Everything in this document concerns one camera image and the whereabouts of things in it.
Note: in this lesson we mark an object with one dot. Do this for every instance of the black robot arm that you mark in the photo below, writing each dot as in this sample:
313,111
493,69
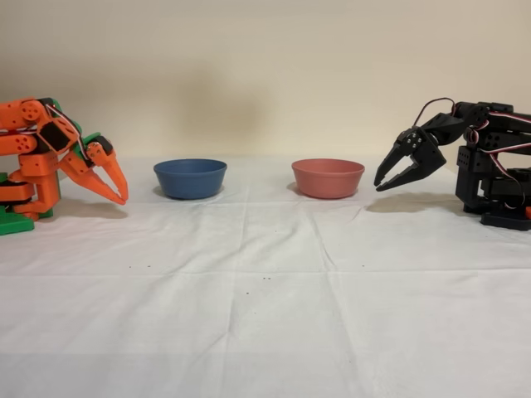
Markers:
477,161

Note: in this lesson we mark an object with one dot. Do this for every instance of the white tablecloth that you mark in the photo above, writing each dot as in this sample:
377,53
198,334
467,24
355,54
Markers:
265,331

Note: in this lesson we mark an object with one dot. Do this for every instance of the green arm base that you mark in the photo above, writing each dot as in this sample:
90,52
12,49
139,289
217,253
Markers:
14,226

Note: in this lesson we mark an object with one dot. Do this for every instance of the pink bowl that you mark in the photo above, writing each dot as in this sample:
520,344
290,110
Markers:
327,178

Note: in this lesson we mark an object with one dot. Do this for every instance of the blue bowl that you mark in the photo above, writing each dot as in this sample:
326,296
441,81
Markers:
190,178

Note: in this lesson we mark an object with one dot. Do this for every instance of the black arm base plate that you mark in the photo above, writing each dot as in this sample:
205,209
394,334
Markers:
506,221

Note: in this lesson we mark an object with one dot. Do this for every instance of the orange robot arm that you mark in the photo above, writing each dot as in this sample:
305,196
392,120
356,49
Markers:
41,166

